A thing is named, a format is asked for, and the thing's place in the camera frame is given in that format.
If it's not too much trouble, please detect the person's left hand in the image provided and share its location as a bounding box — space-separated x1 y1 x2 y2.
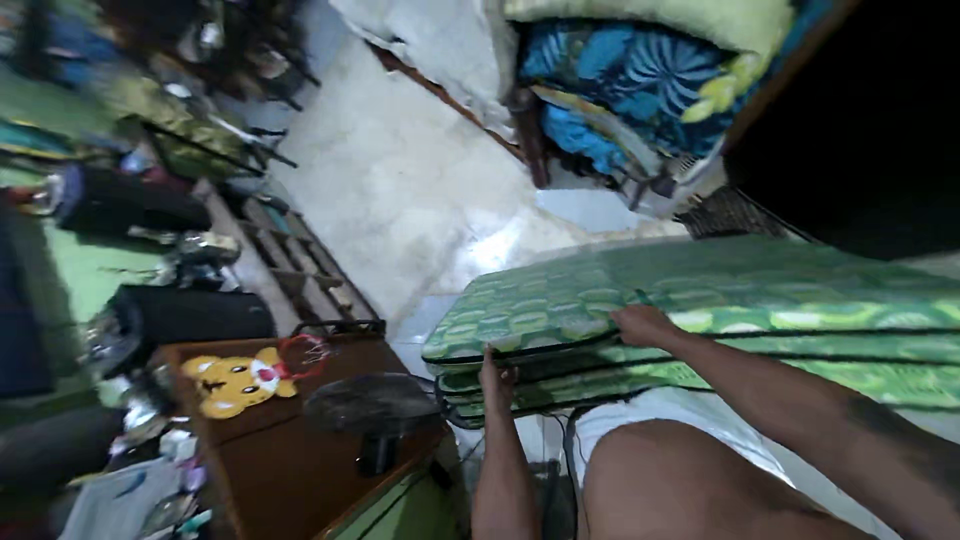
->
478 343 519 415

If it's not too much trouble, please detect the person's right hand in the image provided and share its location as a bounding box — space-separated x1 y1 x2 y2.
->
609 303 682 352

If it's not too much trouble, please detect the green patterned mattress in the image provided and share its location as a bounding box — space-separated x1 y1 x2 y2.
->
420 235 960 431

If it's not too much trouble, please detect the person's left forearm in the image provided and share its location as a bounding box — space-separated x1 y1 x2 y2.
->
471 409 542 540

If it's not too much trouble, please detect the person's right forearm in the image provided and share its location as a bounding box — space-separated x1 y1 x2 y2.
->
666 330 960 540

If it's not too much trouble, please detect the black electric fan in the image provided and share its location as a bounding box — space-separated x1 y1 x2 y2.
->
304 372 444 478

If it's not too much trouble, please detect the person's body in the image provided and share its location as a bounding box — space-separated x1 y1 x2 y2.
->
573 386 880 540

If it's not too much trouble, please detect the bright blue cloth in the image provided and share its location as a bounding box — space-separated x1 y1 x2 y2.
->
540 102 630 176

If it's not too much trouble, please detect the red toy basketball hoop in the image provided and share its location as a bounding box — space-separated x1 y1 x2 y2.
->
277 333 330 382

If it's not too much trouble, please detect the brown wooden cabinet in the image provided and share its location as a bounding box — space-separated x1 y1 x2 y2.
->
155 330 470 540

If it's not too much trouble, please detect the wooden slatted rack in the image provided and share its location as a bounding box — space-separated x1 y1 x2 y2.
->
191 178 387 337

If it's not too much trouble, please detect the blue floral fabric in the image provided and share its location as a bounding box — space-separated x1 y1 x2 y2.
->
517 18 759 160

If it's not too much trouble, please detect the yellow tiger face cushion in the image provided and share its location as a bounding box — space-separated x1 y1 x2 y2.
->
182 346 299 420

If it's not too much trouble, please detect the large black cylindrical object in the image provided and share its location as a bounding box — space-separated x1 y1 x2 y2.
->
86 283 279 378
54 163 213 243

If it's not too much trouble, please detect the white covered bed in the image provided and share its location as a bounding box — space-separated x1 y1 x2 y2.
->
328 0 529 162

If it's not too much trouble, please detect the pale yellow-green cushion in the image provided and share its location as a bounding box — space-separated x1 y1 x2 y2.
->
504 0 796 57

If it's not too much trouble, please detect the pile of household clutter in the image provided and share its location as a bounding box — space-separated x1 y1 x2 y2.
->
67 390 215 540

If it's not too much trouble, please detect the translucent plastic container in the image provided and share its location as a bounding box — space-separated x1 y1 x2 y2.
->
57 457 184 540

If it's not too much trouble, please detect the black cable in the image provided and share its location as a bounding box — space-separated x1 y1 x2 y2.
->
551 408 584 540

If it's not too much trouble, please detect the dark wooden post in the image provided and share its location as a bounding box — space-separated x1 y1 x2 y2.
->
511 87 552 190

